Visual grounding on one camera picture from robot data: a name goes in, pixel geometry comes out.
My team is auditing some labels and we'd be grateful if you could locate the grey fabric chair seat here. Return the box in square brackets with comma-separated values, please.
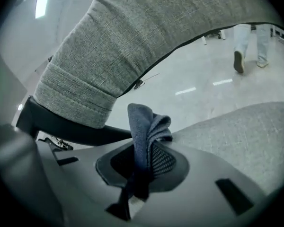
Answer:
[171, 101, 284, 196]

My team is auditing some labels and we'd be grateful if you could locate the dark blue cleaning cloth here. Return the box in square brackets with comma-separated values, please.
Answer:
[126, 103, 174, 201]

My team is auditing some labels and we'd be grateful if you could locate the grey office chair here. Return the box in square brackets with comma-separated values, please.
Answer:
[15, 0, 284, 196]

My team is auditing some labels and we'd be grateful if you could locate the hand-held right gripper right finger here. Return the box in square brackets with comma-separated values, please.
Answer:
[132, 140, 268, 227]

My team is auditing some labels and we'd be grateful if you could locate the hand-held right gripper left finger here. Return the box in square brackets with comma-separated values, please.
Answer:
[35, 140, 136, 227]

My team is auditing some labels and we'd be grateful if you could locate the ceiling light panel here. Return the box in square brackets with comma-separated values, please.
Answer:
[35, 0, 53, 19]

